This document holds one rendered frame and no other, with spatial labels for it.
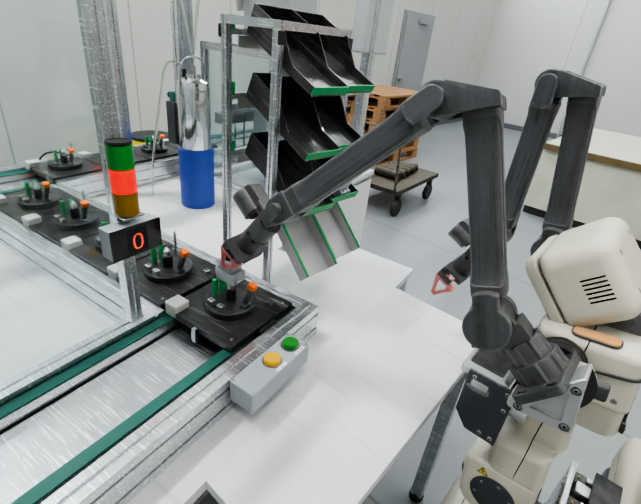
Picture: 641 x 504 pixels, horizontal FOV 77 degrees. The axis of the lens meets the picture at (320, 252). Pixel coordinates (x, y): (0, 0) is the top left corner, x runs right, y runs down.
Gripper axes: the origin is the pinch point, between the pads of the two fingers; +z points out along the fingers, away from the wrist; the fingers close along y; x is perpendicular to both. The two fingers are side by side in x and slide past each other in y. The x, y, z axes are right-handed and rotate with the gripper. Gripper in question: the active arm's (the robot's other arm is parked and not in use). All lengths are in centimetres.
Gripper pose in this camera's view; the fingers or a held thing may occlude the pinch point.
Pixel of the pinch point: (230, 261)
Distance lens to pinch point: 106.4
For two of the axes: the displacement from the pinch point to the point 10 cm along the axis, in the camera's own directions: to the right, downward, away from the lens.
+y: -5.4, 3.4, -7.7
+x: 5.8, 8.1, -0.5
